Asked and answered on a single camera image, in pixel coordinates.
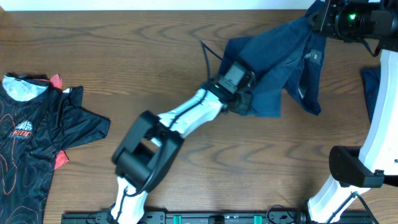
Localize black orange patterned t-shirt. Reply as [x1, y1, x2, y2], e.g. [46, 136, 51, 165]
[1, 73, 111, 223]

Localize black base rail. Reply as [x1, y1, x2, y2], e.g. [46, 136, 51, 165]
[60, 203, 374, 224]

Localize dark blue denim shorts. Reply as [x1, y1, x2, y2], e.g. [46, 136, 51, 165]
[219, 1, 326, 117]

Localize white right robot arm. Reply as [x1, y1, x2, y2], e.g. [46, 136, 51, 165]
[302, 1, 397, 223]

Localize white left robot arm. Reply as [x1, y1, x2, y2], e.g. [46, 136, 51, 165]
[107, 62, 256, 223]

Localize folded navy blue garment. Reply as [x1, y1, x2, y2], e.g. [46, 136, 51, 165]
[361, 67, 381, 122]

